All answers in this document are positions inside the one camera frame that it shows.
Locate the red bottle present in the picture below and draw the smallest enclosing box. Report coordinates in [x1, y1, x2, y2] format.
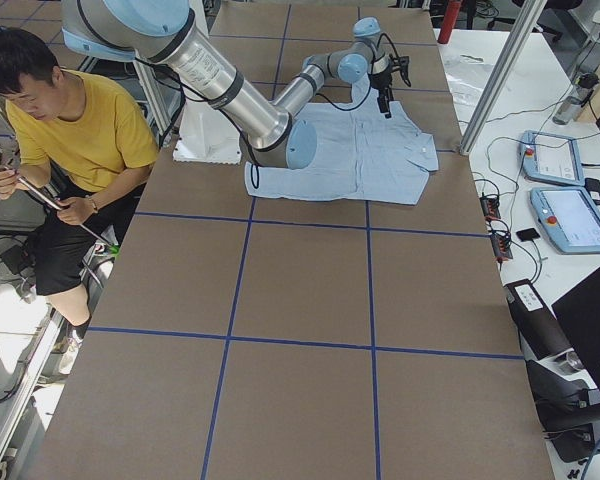
[437, 0, 462, 45]

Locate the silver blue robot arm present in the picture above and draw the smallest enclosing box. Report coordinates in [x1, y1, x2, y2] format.
[61, 1, 317, 169]
[273, 17, 411, 118]

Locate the aluminium frame post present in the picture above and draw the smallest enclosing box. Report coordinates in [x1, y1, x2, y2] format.
[458, 0, 547, 156]

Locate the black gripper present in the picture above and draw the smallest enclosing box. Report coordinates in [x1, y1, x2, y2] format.
[370, 54, 410, 119]

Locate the light blue button-up shirt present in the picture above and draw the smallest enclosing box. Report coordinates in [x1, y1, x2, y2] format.
[244, 78, 439, 205]

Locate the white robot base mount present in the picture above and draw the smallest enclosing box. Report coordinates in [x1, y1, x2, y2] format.
[173, 100, 242, 165]

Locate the lower blue teach pendant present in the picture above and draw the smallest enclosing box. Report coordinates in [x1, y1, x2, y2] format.
[529, 186, 600, 254]

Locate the upper blue teach pendant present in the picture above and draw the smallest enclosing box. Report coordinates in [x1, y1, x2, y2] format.
[519, 130, 585, 187]

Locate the person in yellow shirt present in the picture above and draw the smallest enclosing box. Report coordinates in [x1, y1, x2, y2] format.
[0, 27, 159, 375]

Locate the clear water bottle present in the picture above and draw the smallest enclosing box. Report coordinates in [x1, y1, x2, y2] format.
[552, 72, 599, 125]

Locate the blue teach pendant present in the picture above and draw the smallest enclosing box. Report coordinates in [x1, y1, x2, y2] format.
[529, 186, 600, 254]
[519, 130, 585, 187]

